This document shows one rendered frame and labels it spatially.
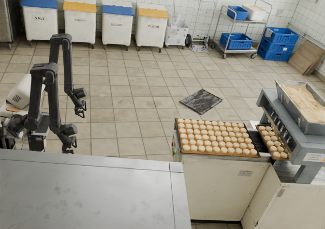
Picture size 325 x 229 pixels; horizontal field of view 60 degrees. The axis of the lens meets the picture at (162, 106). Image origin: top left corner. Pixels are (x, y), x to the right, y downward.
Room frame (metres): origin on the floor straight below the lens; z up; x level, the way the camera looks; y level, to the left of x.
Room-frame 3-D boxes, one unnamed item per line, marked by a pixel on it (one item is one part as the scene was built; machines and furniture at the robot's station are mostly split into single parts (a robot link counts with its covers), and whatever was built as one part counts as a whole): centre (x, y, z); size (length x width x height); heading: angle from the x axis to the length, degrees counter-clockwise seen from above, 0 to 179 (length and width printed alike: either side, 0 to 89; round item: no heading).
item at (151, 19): (5.38, 0.52, 0.38); 0.64 x 0.54 x 0.77; 16
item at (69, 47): (1.74, 0.71, 1.28); 0.11 x 0.06 x 0.43; 10
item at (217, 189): (1.73, -0.52, 0.45); 0.70 x 0.34 x 0.90; 100
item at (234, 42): (5.86, -1.27, 0.28); 0.56 x 0.38 x 0.20; 116
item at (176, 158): (1.67, -0.16, 0.77); 0.24 x 0.04 x 0.14; 10
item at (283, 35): (6.09, -2.19, 0.50); 0.60 x 0.40 x 0.20; 111
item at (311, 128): (1.82, -1.02, 1.25); 0.56 x 0.29 x 0.14; 10
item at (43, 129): (1.50, 0.83, 0.87); 0.28 x 0.16 x 0.22; 10
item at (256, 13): (5.93, -1.43, 0.89); 0.44 x 0.36 x 0.20; 27
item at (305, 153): (1.82, -1.02, 1.01); 0.72 x 0.33 x 0.34; 10
